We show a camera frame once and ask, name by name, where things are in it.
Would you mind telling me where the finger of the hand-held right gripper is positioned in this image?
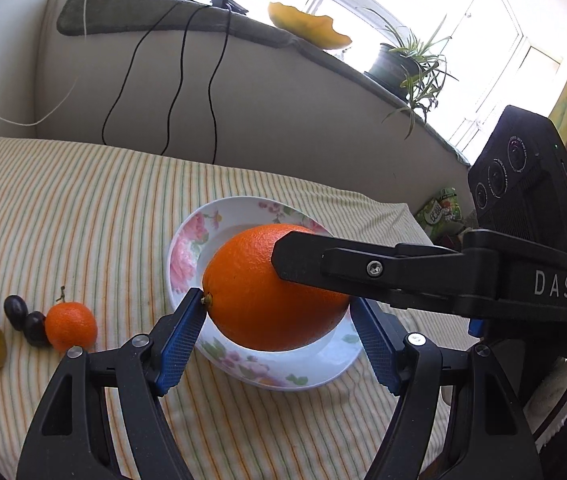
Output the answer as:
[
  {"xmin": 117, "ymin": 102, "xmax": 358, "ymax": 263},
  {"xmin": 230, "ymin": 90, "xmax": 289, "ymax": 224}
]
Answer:
[{"xmin": 270, "ymin": 232, "xmax": 465, "ymax": 311}]

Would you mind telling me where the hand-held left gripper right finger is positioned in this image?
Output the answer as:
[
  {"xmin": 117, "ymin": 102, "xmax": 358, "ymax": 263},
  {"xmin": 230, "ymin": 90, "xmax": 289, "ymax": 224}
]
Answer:
[{"xmin": 349, "ymin": 297, "xmax": 544, "ymax": 480}]

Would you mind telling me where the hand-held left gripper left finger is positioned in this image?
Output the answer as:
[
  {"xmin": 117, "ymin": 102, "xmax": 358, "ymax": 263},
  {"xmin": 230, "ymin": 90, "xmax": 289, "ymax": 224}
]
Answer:
[{"xmin": 16, "ymin": 287, "xmax": 209, "ymax": 480}]

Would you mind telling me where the large oval orange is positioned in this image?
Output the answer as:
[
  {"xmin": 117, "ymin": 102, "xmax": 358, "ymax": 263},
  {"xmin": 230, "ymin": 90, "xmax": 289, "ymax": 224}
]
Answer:
[{"xmin": 202, "ymin": 224, "xmax": 351, "ymax": 352}]

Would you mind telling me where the small tangerine with stem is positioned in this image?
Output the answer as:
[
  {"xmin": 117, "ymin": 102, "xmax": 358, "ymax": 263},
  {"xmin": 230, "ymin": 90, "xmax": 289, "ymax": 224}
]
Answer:
[{"xmin": 44, "ymin": 286, "xmax": 99, "ymax": 353}]

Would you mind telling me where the white floral plate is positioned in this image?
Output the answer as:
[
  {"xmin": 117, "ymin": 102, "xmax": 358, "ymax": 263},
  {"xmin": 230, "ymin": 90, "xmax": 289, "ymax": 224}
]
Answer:
[{"xmin": 167, "ymin": 196, "xmax": 364, "ymax": 392}]

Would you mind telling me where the dark purple grape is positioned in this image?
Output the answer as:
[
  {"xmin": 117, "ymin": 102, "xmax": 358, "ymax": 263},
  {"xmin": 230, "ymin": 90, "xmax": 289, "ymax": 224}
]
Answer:
[
  {"xmin": 3, "ymin": 295, "xmax": 29, "ymax": 332},
  {"xmin": 24, "ymin": 311, "xmax": 51, "ymax": 348}
]

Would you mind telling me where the green snack packet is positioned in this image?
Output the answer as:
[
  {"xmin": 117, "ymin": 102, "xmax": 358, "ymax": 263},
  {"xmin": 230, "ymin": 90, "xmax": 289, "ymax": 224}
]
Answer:
[{"xmin": 416, "ymin": 187, "xmax": 464, "ymax": 241}]

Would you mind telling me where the potted spider plant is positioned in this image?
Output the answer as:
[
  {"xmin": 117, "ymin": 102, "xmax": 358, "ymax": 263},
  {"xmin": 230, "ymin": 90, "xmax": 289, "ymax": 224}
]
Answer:
[{"xmin": 363, "ymin": 7, "xmax": 459, "ymax": 141}]

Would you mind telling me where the yellow bowl on sill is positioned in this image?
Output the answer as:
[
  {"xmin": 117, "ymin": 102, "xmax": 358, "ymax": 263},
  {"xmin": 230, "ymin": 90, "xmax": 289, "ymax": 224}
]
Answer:
[{"xmin": 268, "ymin": 1, "xmax": 353, "ymax": 51}]

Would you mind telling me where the grey windowsill mat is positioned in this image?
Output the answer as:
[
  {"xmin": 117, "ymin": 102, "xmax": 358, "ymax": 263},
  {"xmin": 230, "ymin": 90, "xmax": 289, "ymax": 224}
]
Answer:
[{"xmin": 56, "ymin": 0, "xmax": 471, "ymax": 166}]

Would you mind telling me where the black cable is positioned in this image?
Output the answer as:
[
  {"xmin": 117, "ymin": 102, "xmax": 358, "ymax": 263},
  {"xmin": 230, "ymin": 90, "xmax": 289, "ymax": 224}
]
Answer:
[
  {"xmin": 102, "ymin": 2, "xmax": 186, "ymax": 157},
  {"xmin": 162, "ymin": 6, "xmax": 205, "ymax": 157},
  {"xmin": 208, "ymin": 9, "xmax": 233, "ymax": 165}
]

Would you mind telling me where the white cable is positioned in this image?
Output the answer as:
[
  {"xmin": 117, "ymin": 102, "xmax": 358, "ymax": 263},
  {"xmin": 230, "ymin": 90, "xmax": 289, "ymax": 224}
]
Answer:
[{"xmin": 0, "ymin": 0, "xmax": 114, "ymax": 127}]

